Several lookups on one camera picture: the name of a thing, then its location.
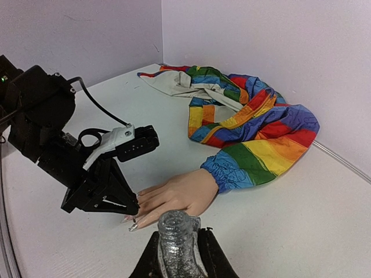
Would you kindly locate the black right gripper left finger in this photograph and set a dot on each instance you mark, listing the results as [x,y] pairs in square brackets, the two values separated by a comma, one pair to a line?
[148,264]

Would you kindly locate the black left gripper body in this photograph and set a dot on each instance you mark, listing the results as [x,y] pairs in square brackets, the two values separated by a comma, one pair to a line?
[88,194]

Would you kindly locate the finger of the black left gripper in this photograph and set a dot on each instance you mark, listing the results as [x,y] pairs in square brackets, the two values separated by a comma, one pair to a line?
[116,188]
[106,203]

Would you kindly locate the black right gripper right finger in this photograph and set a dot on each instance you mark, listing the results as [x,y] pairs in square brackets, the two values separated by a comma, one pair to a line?
[213,257]

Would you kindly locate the clear nail polish bottle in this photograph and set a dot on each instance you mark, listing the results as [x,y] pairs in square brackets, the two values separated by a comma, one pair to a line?
[178,252]

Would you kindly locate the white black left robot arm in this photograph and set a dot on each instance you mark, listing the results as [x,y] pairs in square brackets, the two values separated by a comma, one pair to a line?
[35,107]

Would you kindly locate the mannequin hand with nails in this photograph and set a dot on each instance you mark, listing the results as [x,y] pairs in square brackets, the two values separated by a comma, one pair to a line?
[192,192]

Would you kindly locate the rainbow striped jacket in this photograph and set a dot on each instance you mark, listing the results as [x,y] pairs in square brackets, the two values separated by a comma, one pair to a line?
[259,135]

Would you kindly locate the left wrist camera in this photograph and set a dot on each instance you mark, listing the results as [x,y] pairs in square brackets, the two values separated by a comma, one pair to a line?
[124,143]

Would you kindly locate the aluminium table frame rail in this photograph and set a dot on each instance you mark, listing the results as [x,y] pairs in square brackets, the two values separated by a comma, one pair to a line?
[8,256]

